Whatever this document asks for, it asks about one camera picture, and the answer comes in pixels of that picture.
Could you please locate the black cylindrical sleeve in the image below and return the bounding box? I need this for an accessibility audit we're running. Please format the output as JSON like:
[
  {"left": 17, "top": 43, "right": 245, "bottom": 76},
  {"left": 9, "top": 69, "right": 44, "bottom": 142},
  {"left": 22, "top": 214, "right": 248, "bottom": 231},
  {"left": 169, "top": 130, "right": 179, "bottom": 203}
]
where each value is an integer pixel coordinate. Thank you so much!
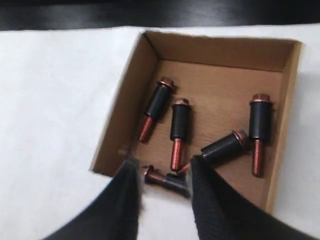
[
  {"left": 200, "top": 133, "right": 243, "bottom": 166},
  {"left": 248, "top": 100, "right": 273, "bottom": 141},
  {"left": 169, "top": 103, "right": 190, "bottom": 141},
  {"left": 145, "top": 84, "right": 175, "bottom": 120},
  {"left": 162, "top": 173, "right": 192, "bottom": 199}
]

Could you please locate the copper flange bolt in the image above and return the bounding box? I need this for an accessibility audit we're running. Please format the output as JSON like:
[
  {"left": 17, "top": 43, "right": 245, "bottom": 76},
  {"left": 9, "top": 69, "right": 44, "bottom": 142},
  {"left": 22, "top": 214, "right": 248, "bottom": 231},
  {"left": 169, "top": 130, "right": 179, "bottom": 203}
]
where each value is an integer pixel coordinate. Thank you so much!
[
  {"left": 176, "top": 129, "right": 250, "bottom": 176},
  {"left": 249, "top": 92, "right": 274, "bottom": 179},
  {"left": 170, "top": 97, "right": 190, "bottom": 171},
  {"left": 138, "top": 76, "right": 177, "bottom": 145},
  {"left": 142, "top": 164, "right": 168, "bottom": 186}
]

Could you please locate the brown cardboard box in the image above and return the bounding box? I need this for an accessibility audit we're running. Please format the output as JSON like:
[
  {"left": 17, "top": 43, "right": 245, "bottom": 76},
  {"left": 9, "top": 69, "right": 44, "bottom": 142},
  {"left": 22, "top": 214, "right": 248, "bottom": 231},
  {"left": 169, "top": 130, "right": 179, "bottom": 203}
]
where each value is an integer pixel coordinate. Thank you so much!
[{"left": 88, "top": 29, "right": 303, "bottom": 211}]

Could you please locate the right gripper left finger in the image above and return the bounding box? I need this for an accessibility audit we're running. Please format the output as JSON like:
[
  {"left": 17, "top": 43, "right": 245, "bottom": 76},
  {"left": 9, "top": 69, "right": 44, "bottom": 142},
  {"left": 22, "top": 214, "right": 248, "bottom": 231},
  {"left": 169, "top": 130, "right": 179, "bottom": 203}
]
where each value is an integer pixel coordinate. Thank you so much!
[{"left": 41, "top": 158, "right": 145, "bottom": 240}]

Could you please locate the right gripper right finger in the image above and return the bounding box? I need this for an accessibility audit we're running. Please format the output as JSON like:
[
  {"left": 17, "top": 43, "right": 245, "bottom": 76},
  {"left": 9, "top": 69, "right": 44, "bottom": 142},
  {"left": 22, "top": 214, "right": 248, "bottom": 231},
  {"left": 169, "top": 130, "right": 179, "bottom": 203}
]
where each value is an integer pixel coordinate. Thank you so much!
[{"left": 189, "top": 154, "right": 320, "bottom": 240}]

